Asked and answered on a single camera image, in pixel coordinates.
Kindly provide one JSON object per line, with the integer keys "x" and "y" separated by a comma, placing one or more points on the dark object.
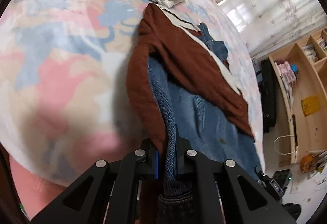
{"x": 292, "y": 210}

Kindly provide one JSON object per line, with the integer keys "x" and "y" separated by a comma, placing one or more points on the white labelled box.
{"x": 253, "y": 61}

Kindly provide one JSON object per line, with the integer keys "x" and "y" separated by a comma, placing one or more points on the row of books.
{"x": 314, "y": 50}

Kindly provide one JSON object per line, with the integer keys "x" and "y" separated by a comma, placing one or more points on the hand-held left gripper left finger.
{"x": 156, "y": 165}

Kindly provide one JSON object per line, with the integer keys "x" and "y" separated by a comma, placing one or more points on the white papers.
{"x": 290, "y": 96}

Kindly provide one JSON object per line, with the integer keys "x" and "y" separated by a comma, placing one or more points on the black electronic device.
{"x": 283, "y": 177}

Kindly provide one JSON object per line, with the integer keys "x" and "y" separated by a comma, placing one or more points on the white floral curtain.
{"x": 268, "y": 1}

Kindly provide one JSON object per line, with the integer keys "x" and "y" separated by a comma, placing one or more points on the small blue box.
{"x": 294, "y": 69}

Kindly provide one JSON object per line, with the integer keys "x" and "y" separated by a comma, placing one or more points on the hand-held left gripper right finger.
{"x": 180, "y": 160}

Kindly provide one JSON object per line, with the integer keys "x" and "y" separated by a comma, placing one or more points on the scattered papers on floor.
{"x": 320, "y": 162}

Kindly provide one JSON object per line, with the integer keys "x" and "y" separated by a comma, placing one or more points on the pink mini drawer stack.
{"x": 287, "y": 73}

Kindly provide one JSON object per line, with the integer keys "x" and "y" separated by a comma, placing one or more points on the wooden shelf unit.
{"x": 306, "y": 124}

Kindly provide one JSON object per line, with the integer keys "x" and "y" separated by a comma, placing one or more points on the bed with floral sheet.
{"x": 63, "y": 47}

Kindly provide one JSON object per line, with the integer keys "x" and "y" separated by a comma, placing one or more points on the orange packet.
{"x": 306, "y": 164}

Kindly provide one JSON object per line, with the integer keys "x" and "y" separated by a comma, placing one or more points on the denim jacket with brown sleeves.
{"x": 194, "y": 116}

